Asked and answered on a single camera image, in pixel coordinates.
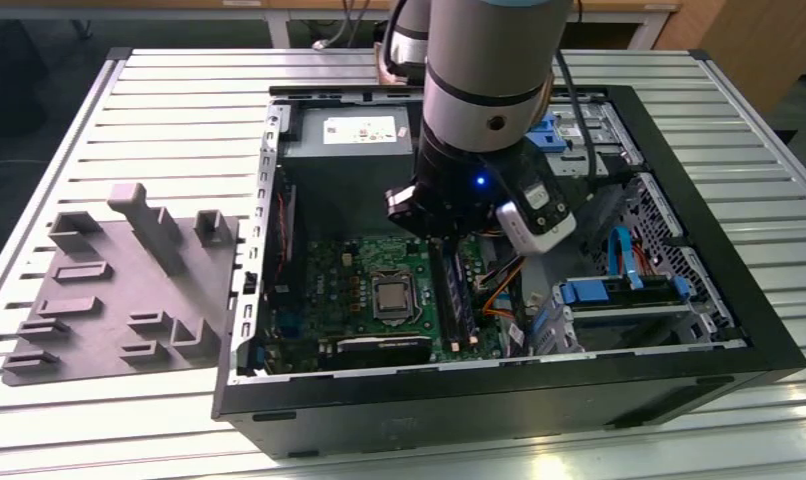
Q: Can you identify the white power supply label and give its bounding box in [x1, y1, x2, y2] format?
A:
[321, 115, 398, 146]

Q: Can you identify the black wire bundle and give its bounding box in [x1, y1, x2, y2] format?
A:
[561, 172, 637, 221]

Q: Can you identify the wooden cabinet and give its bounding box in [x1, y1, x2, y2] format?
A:
[655, 0, 806, 116]

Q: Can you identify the blue RAM stick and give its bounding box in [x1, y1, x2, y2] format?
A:
[462, 244, 480, 345]
[436, 237, 469, 349]

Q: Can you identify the CPU socket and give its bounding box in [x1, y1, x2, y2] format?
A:
[366, 268, 422, 327]

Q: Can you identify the orange wire bundle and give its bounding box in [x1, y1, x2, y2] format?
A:
[478, 279, 535, 321]

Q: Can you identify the grey cable with plug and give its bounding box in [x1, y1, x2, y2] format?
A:
[312, 0, 377, 52]

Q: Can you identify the metal drive cage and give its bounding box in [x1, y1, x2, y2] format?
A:
[545, 97, 644, 211]

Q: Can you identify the wooden desk white frame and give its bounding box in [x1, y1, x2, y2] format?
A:
[154, 0, 684, 51]

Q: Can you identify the white wrist webcam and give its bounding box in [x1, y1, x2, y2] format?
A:
[493, 167, 577, 257]

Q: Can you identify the grey power supply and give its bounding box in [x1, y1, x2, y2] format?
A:
[278, 107, 418, 236]

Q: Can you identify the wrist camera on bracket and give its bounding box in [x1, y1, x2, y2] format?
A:
[382, 183, 437, 227]

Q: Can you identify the black graphics card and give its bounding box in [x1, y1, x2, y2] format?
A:
[317, 335, 434, 371]

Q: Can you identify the green motherboard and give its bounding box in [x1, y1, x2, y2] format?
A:
[261, 234, 510, 374]

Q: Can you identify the blue drive bay latch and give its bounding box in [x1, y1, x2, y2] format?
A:
[525, 114, 571, 154]

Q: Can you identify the silver CPU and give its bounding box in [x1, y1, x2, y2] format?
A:
[374, 285, 410, 312]

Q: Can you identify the blue data wire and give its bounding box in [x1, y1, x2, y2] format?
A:
[605, 226, 648, 292]

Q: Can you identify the black PC case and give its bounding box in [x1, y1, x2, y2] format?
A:
[209, 83, 806, 459]

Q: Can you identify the grey parts rack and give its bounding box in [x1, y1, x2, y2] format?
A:
[1, 182, 244, 387]

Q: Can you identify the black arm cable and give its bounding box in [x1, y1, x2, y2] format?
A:
[552, 49, 608, 179]

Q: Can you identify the hard disk in blue carrier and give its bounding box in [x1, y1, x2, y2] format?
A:
[552, 277, 692, 314]

